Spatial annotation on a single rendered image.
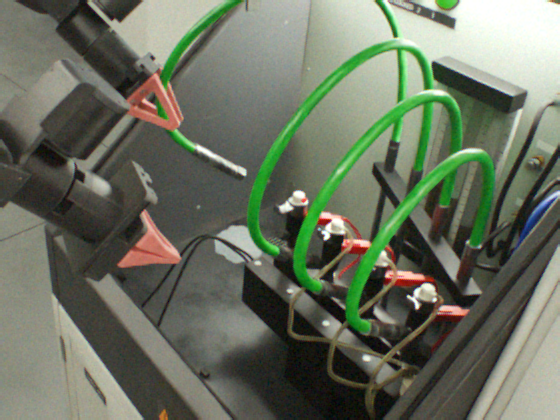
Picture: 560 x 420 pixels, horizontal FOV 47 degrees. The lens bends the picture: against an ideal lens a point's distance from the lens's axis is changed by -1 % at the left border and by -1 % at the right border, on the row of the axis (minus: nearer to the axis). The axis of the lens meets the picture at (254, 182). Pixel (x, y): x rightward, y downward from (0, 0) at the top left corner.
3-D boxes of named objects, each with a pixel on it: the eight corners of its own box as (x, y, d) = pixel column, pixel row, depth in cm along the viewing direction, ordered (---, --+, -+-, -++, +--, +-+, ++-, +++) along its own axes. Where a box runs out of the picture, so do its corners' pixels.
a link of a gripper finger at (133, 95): (198, 103, 93) (151, 55, 91) (192, 115, 86) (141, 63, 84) (165, 134, 95) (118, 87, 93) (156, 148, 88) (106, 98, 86)
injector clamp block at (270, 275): (238, 331, 111) (244, 262, 103) (282, 308, 117) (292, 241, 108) (385, 480, 90) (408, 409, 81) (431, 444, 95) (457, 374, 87)
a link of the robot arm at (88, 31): (52, 27, 89) (46, 23, 83) (88, -9, 89) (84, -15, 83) (89, 63, 90) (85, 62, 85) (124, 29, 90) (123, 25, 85)
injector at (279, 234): (261, 309, 106) (273, 203, 94) (284, 297, 108) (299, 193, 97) (272, 319, 104) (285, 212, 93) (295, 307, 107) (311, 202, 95)
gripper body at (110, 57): (159, 60, 93) (122, 21, 91) (145, 73, 83) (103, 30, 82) (128, 90, 94) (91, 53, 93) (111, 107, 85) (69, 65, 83)
